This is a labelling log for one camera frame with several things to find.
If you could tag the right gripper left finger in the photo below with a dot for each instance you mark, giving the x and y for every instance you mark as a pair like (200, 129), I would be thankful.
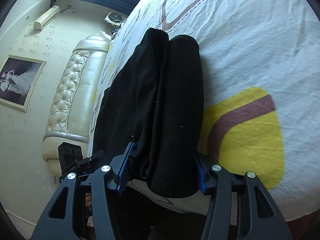
(64, 217)

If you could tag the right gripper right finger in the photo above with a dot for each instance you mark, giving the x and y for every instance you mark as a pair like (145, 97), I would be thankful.
(240, 206)

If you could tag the black pants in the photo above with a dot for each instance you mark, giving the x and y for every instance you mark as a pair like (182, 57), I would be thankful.
(156, 102)

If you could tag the person left hand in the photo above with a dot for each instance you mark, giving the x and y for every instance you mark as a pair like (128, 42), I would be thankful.
(88, 200)

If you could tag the cream tufted leather headboard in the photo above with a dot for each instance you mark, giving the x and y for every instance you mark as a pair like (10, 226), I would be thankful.
(71, 111)

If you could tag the white box fan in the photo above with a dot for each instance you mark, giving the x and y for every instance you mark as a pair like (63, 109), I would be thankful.
(115, 19)

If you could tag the patterned white bed sheet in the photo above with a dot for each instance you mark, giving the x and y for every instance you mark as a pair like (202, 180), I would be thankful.
(260, 61)

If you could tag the framed wall photo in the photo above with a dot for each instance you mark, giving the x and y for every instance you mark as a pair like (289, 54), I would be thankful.
(19, 76)

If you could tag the white wall air conditioner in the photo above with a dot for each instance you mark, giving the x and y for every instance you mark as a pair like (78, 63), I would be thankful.
(44, 19)

